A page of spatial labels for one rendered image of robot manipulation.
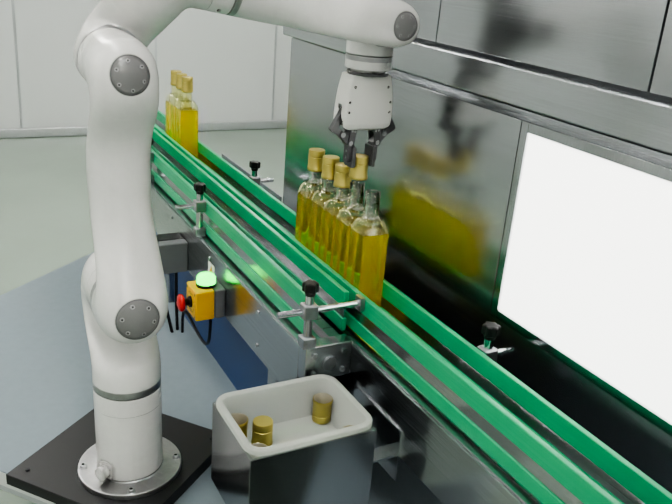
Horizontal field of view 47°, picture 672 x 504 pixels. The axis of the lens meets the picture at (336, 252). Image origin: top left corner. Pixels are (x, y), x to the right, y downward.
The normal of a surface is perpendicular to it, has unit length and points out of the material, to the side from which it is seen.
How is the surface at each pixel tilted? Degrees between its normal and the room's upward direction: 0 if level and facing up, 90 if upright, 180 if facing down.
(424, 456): 90
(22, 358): 0
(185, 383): 0
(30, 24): 90
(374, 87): 91
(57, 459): 1
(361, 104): 92
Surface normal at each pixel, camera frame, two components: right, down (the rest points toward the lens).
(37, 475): 0.07, -0.93
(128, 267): 0.37, -0.10
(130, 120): 0.32, 0.87
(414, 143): -0.88, 0.11
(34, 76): 0.47, 0.36
